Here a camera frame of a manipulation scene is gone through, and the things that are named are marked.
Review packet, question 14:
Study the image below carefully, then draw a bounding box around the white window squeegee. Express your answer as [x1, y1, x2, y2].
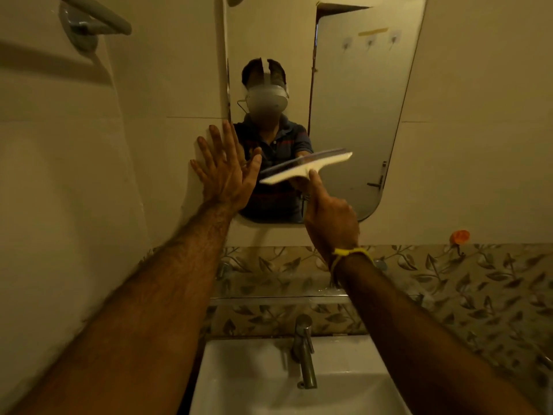
[258, 148, 353, 186]

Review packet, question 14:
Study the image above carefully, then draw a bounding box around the person's right hand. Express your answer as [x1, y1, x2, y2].
[303, 169, 360, 258]

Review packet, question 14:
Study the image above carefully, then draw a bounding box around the white ceramic sink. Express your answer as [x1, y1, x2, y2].
[189, 335, 414, 415]

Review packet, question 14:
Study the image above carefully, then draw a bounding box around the glass wall shelf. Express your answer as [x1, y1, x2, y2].
[207, 272, 351, 305]

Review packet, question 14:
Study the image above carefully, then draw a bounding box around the yellow thread wristband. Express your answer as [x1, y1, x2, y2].
[330, 247, 375, 277]

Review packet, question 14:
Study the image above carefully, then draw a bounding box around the chrome towel rail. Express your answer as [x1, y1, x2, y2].
[53, 0, 133, 53]

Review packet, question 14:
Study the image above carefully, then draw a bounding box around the person's left forearm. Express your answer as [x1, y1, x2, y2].
[8, 201, 236, 415]

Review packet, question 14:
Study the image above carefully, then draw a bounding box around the rounded wall mirror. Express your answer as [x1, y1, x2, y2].
[223, 0, 428, 225]

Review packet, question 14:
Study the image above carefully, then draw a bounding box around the person's right forearm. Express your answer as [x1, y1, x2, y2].
[334, 253, 541, 415]

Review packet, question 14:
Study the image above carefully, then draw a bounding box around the person's left hand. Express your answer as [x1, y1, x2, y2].
[190, 120, 263, 213]

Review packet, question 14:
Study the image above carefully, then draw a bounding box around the chrome basin faucet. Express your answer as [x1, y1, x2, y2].
[290, 314, 319, 390]

